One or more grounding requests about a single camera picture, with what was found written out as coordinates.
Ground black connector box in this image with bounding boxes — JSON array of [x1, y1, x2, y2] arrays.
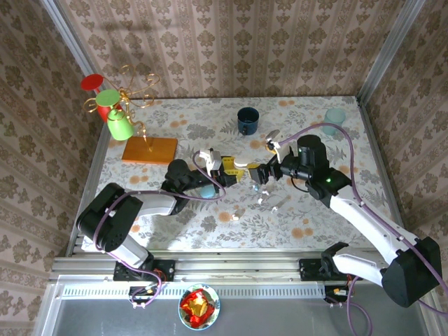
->
[[128, 285, 162, 305], [323, 285, 351, 305]]

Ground dark blue cup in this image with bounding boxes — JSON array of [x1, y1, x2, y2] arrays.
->
[[237, 106, 260, 136]]

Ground red plastic cup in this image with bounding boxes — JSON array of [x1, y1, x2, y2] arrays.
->
[[80, 73, 124, 123]]

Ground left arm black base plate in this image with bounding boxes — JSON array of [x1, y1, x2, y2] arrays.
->
[[112, 258, 176, 283]]

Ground aluminium mounting rail frame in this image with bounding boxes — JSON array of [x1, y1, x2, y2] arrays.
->
[[48, 248, 433, 283]]

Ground white blue rimmed bowl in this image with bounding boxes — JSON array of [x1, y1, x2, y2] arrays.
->
[[178, 283, 221, 330]]

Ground light blue translucent cup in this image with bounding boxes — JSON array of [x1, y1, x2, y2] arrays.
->
[[322, 107, 347, 137]]

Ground gold wire stand wooden base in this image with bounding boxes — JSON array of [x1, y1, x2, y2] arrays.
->
[[83, 64, 179, 166]]

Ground floral patterned tablecloth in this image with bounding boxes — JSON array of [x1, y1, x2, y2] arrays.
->
[[83, 96, 404, 252]]

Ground red gold foil candies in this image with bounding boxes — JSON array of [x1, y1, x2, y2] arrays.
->
[[181, 289, 215, 321]]

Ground aluminium table side rail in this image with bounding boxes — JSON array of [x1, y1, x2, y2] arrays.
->
[[356, 97, 419, 255], [65, 120, 112, 258]]

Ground green plastic cup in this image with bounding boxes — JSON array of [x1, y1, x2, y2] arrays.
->
[[96, 89, 136, 141]]

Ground slotted grey cable duct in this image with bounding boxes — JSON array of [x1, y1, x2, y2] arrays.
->
[[61, 283, 328, 300]]

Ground thin black cable loop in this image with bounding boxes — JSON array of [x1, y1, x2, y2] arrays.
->
[[286, 174, 309, 193]]

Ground aluminium frame post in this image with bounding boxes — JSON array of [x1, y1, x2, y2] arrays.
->
[[39, 0, 108, 127], [355, 0, 427, 104]]

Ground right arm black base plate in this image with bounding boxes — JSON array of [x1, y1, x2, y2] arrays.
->
[[299, 258, 364, 281]]

